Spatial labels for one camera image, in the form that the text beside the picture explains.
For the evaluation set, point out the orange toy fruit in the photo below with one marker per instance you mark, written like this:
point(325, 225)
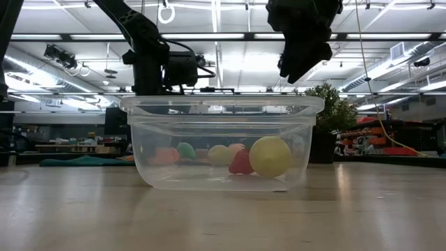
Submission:
point(166, 155)

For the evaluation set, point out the clear plastic tupperware container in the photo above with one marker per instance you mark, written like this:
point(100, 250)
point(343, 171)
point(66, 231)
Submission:
point(223, 181)

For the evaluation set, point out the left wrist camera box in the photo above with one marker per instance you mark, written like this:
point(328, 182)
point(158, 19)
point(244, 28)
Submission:
point(181, 68)

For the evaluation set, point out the black overhead light bar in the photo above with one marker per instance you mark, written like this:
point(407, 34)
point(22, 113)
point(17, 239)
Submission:
point(342, 36)

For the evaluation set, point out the black monitor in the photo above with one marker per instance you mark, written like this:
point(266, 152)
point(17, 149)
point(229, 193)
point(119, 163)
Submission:
point(113, 122)

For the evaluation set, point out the black ceiling camera cluster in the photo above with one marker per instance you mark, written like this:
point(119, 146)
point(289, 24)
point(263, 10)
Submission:
point(61, 55)

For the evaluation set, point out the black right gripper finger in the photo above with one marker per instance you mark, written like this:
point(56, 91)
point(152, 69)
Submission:
point(299, 59)

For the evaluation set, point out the cluttered wooden workbench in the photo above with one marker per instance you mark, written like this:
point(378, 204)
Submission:
point(69, 148)

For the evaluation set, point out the small black ceiling device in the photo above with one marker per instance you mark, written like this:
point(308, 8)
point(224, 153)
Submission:
point(421, 62)

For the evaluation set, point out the shelf with orange bins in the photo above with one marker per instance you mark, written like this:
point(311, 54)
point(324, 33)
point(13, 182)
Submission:
point(376, 141)

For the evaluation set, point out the green potted plant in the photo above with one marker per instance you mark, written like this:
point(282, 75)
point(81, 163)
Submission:
point(331, 111)

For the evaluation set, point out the orange cloth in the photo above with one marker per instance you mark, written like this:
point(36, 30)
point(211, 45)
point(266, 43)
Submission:
point(126, 158)

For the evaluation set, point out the white air vent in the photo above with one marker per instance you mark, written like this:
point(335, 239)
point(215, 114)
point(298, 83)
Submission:
point(398, 51)

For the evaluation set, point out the teal cloth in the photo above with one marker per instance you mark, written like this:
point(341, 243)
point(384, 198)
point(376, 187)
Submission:
point(83, 161)

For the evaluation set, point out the green toy fruit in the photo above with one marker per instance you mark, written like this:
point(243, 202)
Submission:
point(185, 150)

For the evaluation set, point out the yellow toy lemon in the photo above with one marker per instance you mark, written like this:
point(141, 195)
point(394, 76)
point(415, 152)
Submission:
point(219, 155)
point(270, 157)

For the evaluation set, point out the red toy strawberry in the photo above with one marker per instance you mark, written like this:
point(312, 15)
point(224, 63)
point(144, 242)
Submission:
point(240, 164)

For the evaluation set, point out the black plant pot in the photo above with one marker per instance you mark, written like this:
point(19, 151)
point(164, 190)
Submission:
point(327, 150)

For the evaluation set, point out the round black ceiling camera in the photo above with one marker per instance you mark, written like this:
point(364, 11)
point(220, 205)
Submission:
point(201, 60)

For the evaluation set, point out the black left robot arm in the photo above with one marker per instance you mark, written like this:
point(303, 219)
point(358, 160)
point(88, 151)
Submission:
point(139, 31)

